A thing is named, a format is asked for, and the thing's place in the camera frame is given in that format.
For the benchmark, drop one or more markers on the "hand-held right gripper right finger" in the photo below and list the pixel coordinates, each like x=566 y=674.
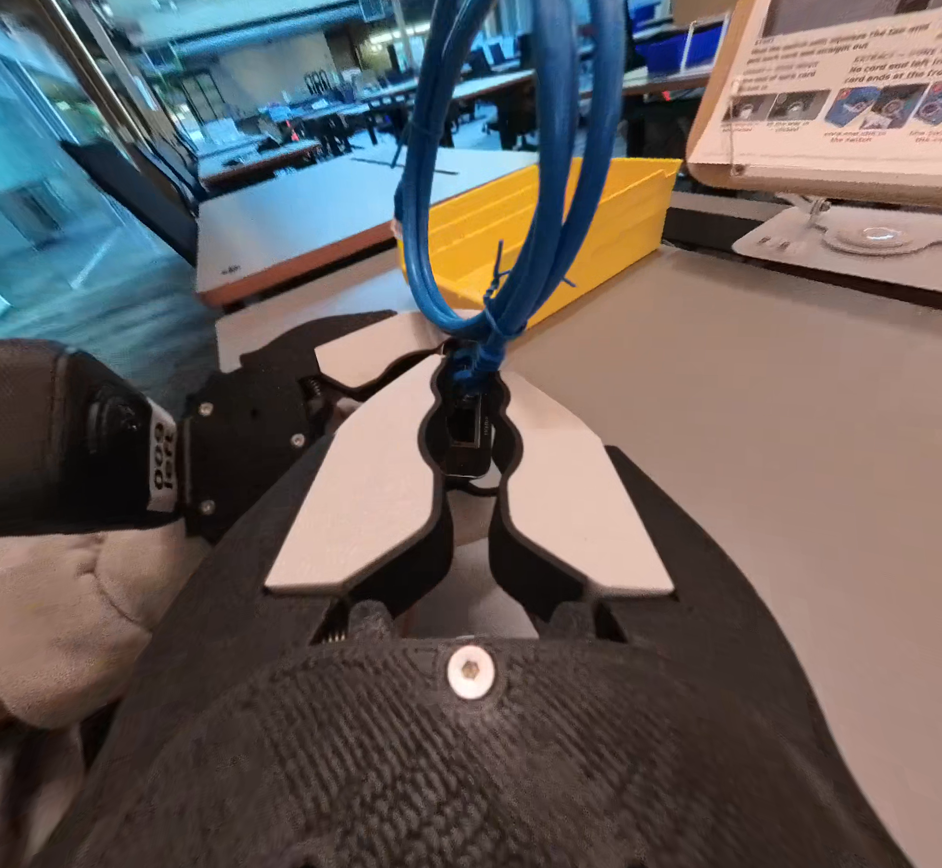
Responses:
x=574 y=507

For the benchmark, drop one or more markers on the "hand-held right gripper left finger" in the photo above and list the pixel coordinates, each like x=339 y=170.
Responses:
x=368 y=500

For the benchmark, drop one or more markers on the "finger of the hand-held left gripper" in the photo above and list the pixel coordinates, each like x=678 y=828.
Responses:
x=383 y=349

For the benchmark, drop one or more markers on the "black ethernet splitter box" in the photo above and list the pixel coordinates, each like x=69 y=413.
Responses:
x=465 y=441

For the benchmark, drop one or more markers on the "person's left forearm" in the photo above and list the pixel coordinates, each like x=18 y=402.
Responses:
x=66 y=625

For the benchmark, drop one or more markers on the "wood-edged office table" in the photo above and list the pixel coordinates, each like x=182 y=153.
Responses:
x=309 y=213

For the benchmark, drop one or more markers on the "yellow plastic bin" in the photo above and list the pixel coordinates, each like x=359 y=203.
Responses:
x=625 y=220

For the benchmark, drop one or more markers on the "white board stand base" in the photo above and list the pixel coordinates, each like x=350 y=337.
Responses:
x=780 y=250

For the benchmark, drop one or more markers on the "wooden instruction board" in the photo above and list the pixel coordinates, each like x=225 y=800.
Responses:
x=809 y=187

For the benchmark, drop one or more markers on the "blue storage bin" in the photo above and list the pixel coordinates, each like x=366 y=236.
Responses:
x=662 y=51

